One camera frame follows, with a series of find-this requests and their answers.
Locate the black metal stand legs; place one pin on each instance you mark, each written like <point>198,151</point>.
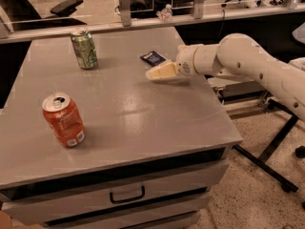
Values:
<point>273,174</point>

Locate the grey low shelf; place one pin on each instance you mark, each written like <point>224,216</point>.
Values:
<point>225,88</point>

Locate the grey metal divider post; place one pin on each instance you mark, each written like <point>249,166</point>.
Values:
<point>125,12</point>

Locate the clear plastic water bottle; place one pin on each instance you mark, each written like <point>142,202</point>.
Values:
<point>166,14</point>

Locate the green soda can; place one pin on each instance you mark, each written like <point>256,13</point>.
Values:
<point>84,49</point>

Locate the orange soda can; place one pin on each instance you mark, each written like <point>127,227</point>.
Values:
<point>62,115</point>

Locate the grey drawer cabinet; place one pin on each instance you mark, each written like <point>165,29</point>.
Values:
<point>173,138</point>

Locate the black drawer handle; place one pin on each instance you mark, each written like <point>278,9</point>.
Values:
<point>127,195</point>

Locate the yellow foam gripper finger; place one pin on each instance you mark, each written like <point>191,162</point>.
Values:
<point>164,71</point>

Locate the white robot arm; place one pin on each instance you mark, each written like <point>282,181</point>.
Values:
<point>238,57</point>

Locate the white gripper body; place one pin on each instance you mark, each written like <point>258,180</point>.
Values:
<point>185,63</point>

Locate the blue rxbar wrapper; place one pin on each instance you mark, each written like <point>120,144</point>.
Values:
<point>153,58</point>

